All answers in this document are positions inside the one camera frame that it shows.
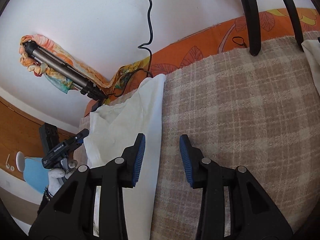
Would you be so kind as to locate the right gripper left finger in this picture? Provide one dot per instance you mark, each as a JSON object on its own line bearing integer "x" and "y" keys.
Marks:
{"x": 89, "y": 205}

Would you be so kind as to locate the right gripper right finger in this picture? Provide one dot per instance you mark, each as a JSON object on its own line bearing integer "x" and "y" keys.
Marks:
{"x": 234, "y": 205}

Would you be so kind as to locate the white t-shirt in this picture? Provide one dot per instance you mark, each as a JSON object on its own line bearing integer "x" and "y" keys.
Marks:
{"x": 113, "y": 128}

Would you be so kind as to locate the left hand white glove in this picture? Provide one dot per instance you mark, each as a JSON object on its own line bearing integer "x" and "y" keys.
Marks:
{"x": 56, "y": 175}

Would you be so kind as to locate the blue chair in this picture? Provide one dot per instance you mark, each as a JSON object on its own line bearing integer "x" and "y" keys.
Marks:
{"x": 35, "y": 175}

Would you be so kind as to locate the wooden door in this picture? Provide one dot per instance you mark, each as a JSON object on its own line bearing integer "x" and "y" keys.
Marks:
{"x": 19, "y": 131}

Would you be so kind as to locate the grey folded tripod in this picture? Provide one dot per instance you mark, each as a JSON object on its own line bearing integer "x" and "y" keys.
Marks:
{"x": 79, "y": 81}

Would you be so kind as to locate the colourful floral scarf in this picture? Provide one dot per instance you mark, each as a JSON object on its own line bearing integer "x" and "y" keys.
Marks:
{"x": 114, "y": 87}

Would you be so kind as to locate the pink plaid bed blanket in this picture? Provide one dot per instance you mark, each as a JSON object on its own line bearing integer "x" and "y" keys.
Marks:
{"x": 283, "y": 155}

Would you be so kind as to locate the orange floral bed sheet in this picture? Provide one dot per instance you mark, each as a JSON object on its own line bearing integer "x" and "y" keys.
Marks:
{"x": 200, "y": 47}

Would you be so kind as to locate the white cloth tote bag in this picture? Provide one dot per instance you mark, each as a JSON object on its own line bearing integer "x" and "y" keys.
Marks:
{"x": 311, "y": 49}

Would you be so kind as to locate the black ring light tripod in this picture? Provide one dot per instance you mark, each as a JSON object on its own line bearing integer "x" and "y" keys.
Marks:
{"x": 253, "y": 21}

